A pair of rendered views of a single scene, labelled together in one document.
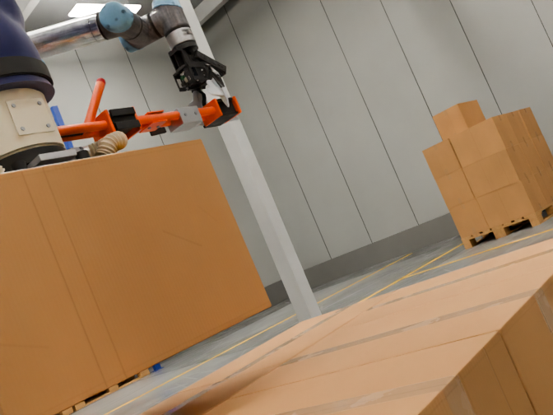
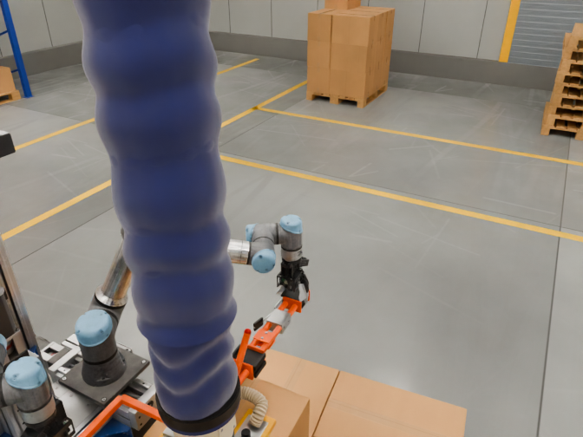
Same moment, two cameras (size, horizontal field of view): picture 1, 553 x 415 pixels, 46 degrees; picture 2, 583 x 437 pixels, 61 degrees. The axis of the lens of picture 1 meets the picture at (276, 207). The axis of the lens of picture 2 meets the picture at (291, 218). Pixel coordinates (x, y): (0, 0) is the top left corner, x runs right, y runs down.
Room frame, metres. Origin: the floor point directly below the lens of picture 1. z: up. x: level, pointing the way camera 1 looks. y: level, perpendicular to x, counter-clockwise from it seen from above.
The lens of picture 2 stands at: (0.35, 0.46, 2.40)
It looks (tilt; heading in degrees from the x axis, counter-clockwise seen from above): 30 degrees down; 344
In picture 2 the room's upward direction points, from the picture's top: straight up
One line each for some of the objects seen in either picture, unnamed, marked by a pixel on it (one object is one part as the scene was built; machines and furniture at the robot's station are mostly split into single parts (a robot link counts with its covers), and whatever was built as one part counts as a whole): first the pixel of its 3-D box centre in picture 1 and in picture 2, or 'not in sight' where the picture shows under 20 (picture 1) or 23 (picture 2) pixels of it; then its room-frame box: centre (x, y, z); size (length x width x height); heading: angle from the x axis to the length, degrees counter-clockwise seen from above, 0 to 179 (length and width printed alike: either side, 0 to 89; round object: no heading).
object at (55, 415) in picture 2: not in sight; (47, 426); (1.29, 0.82, 1.34); 0.09 x 0.08 x 0.12; 138
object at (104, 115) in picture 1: (115, 126); (247, 361); (1.50, 0.28, 1.20); 0.10 x 0.08 x 0.06; 48
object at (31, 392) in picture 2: not in sight; (27, 383); (1.28, 0.82, 1.50); 0.09 x 0.08 x 0.11; 95
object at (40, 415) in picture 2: not in sight; (36, 406); (1.28, 0.82, 1.42); 0.08 x 0.08 x 0.05
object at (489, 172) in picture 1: (491, 162); (350, 42); (8.20, -2.74, 0.87); 1.20 x 1.01 x 1.74; 137
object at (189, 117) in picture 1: (183, 118); (278, 321); (1.66, 0.13, 1.20); 0.07 x 0.07 x 0.04; 48
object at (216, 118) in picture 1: (220, 111); (297, 298); (1.76, 0.04, 1.20); 0.08 x 0.07 x 0.05; 138
